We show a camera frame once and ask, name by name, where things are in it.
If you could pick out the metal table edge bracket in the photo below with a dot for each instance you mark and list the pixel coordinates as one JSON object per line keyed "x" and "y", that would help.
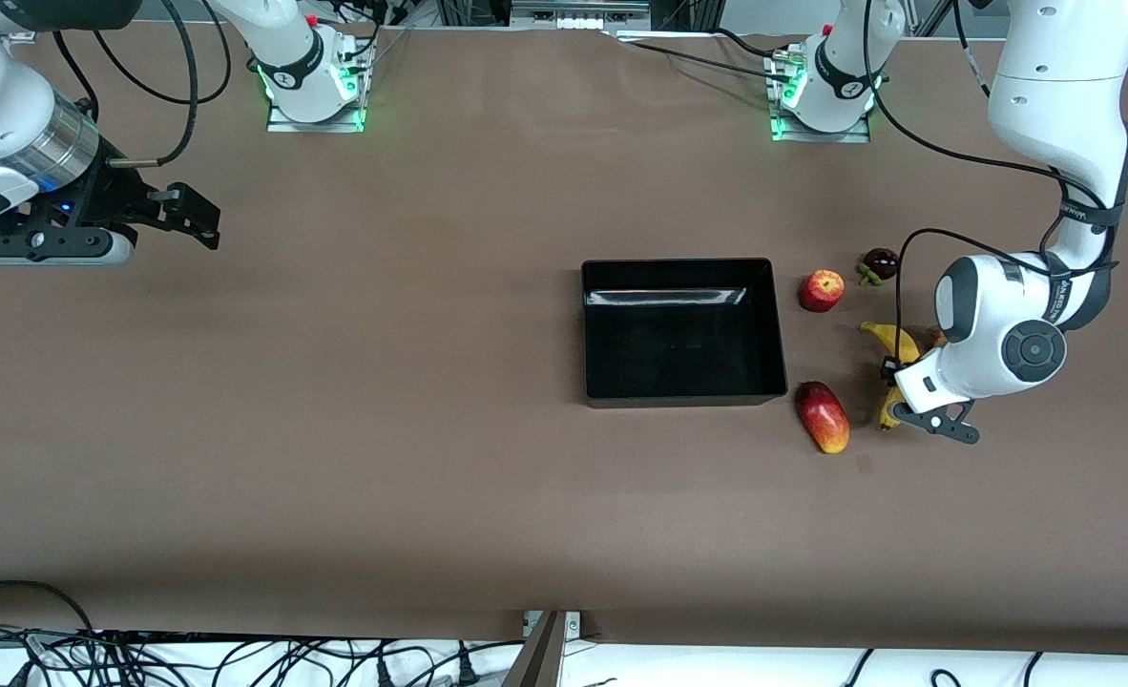
{"x": 572, "y": 624}

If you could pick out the red apple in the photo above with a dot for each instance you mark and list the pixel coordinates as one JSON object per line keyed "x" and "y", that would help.
{"x": 822, "y": 292}

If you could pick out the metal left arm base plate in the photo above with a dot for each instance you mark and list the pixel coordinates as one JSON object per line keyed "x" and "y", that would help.
{"x": 817, "y": 136}

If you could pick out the small orange brown fruit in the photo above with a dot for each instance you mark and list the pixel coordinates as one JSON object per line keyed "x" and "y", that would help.
{"x": 935, "y": 339}

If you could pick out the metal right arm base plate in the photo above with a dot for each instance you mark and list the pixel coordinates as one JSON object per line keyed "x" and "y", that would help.
{"x": 316, "y": 126}

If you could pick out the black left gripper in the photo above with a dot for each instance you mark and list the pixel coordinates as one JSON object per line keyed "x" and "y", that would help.
{"x": 889, "y": 366}

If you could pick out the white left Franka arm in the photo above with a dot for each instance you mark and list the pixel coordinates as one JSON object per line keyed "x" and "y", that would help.
{"x": 1022, "y": 353}

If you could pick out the yellow banana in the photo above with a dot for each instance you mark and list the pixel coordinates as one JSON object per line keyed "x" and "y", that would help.
{"x": 898, "y": 342}

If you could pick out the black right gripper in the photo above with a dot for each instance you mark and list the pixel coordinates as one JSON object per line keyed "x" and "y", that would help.
{"x": 109, "y": 197}

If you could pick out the black rectangular plastic box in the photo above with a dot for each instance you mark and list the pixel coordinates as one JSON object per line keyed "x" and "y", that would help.
{"x": 678, "y": 353}

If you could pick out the red yellow mango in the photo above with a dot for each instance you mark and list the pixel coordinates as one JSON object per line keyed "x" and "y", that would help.
{"x": 824, "y": 418}

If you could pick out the grey power strip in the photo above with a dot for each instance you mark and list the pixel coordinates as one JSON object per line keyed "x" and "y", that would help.
{"x": 578, "y": 14}

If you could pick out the dark camera stand pole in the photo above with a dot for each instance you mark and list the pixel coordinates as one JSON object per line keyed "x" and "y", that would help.
{"x": 535, "y": 658}

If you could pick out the dark purple mangosteen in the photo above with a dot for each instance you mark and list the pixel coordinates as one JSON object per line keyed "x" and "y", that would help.
{"x": 881, "y": 263}

